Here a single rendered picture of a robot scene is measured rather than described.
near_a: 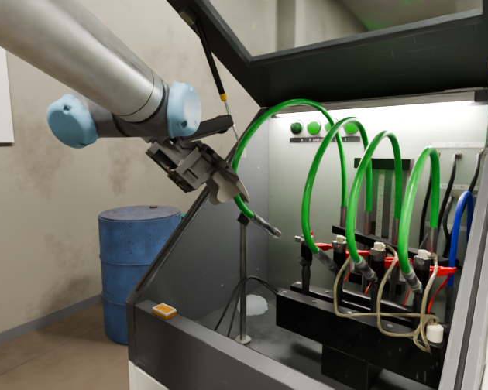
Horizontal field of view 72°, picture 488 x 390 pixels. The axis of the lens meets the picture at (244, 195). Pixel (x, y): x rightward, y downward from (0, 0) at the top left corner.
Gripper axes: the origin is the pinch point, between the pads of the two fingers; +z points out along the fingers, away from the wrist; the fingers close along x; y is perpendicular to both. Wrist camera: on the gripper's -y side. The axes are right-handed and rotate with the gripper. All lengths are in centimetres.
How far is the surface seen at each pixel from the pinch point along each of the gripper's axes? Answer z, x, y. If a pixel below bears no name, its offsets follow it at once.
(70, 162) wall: -61, -224, -6
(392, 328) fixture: 35.0, 14.4, 4.0
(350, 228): 11.8, 20.1, -0.9
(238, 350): 16.8, 3.5, 23.9
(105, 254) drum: 2, -180, 29
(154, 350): 11.4, -18.0, 35.0
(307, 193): 4.7, 14.1, -3.1
